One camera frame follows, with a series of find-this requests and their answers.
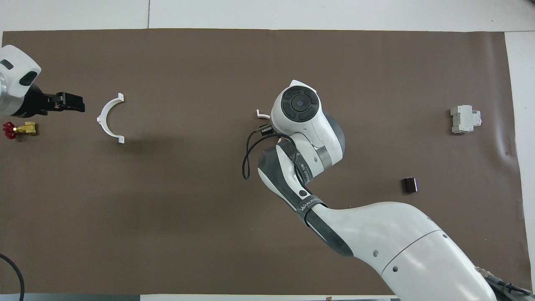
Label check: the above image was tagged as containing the brass valve red handle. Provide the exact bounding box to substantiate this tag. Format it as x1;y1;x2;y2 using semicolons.
2;121;38;140

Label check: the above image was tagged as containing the brown table mat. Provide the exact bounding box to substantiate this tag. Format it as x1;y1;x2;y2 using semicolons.
0;28;532;296

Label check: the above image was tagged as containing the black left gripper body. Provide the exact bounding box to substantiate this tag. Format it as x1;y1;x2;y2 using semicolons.
15;84;57;118

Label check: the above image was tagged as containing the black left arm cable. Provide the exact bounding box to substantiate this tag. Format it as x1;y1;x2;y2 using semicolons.
0;254;25;301

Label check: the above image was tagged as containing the grey circuit breaker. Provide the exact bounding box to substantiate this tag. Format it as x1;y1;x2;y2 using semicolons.
450;105;482;134

